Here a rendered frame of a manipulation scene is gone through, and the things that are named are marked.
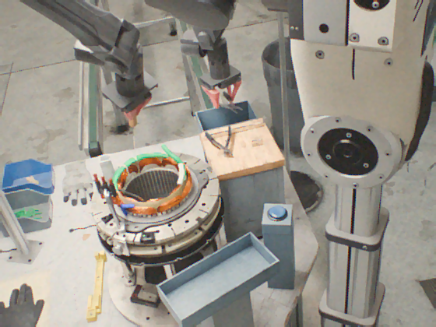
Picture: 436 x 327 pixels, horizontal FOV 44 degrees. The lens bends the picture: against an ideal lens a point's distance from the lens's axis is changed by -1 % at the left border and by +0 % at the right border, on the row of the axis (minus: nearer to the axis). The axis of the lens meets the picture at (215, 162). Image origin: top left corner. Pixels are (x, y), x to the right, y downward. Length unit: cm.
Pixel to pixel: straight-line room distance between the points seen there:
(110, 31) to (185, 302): 59
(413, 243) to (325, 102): 191
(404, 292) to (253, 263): 134
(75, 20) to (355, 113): 45
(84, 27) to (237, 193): 72
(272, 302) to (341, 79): 84
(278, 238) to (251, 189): 19
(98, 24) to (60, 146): 266
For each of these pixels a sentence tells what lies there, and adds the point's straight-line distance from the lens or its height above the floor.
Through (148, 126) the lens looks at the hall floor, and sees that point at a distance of 350.
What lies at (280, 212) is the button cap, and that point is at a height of 104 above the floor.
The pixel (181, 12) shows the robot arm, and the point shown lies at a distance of 62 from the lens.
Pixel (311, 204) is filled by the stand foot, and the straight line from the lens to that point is 279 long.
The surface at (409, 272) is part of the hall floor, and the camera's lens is 256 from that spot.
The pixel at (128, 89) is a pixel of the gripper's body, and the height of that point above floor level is 144.
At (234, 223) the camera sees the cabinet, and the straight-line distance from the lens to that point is 154.
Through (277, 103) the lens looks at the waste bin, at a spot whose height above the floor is 33.
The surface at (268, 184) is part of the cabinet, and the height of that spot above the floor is 98.
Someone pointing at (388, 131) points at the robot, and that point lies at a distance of 83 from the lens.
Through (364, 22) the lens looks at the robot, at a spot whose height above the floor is 175.
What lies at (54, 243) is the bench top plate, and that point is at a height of 78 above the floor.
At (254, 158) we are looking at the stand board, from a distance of 144.
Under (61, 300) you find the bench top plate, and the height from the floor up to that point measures 78.
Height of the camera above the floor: 198
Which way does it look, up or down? 40 degrees down
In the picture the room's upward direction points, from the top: 9 degrees counter-clockwise
